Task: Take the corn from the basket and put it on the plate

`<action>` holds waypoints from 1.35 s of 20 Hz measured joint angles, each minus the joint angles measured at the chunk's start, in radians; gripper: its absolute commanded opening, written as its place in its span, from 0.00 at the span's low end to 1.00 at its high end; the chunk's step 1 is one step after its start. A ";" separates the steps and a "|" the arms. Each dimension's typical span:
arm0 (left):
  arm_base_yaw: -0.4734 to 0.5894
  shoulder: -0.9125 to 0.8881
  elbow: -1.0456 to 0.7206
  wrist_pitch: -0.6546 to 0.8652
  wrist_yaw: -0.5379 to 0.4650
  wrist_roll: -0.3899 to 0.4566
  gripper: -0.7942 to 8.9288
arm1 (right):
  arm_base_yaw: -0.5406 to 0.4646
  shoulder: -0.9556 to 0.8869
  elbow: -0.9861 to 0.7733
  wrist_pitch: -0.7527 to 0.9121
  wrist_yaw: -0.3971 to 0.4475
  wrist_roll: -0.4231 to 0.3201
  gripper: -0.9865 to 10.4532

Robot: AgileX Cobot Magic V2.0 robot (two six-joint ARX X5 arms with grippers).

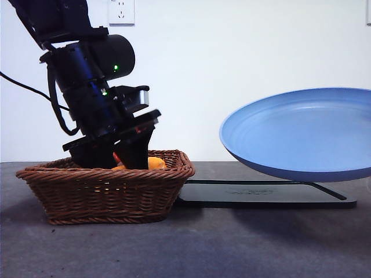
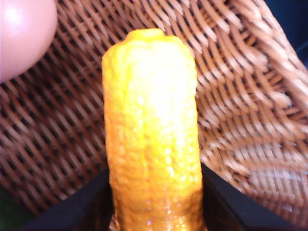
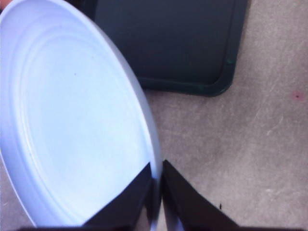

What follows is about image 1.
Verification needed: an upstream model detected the yellow corn cob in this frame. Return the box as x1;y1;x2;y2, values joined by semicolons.
111;156;167;171

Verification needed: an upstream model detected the blue round plate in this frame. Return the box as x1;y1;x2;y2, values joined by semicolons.
219;87;371;183

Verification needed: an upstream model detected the brown wicker basket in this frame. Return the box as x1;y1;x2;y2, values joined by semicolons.
16;149;197;226

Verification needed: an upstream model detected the black flat tray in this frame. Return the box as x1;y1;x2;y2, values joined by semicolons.
177;179;357;209

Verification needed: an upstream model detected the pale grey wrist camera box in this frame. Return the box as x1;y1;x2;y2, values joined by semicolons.
138;89;151;105

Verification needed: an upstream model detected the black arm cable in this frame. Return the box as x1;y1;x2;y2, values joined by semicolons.
0;71;79;137

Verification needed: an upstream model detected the white wall socket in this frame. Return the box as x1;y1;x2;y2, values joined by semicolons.
108;0;136;27

